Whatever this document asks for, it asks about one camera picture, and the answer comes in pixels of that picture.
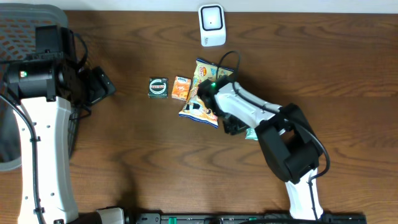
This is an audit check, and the green Kleenex tissue pack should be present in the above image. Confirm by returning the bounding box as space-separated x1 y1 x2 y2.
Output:
245 128 258 141

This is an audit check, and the yellow snack chip bag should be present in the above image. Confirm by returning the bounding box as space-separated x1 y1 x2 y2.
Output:
178 57 235 129

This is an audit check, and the orange Kleenex tissue pack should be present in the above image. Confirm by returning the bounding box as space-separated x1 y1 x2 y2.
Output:
172 76 192 101

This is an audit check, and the green Zam-Buk ointment box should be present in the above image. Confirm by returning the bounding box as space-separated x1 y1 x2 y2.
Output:
148 78 169 98

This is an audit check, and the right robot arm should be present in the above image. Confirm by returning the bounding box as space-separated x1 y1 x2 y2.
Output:
198 76 325 220

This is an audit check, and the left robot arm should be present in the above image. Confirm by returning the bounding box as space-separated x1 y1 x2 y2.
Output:
2 25 129 223

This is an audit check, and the white barcode scanner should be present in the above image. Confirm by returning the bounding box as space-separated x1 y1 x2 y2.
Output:
198 4 226 47

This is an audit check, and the grey plastic mesh basket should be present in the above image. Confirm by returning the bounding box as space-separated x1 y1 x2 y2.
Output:
1 3 87 171

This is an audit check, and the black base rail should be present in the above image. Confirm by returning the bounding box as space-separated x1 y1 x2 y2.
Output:
124 213 367 224

